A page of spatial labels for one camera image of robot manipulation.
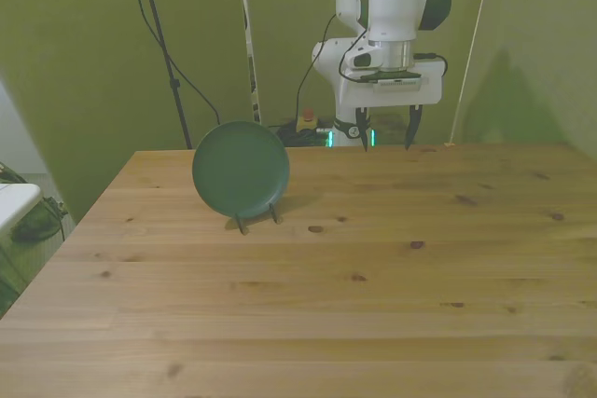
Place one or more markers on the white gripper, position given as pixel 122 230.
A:
pixel 396 95

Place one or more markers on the dark green round plate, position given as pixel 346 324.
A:
pixel 240 169

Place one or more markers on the robot base with green lights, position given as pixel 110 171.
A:
pixel 332 138

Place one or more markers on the yellow emergency stop button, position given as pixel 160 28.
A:
pixel 307 119

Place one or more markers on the white vertical profile strip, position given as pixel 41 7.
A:
pixel 249 44

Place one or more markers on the black tripod stand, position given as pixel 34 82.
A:
pixel 161 39

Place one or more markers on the white plastic furniture piece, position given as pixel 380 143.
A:
pixel 16 202

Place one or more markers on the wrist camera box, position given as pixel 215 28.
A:
pixel 396 79

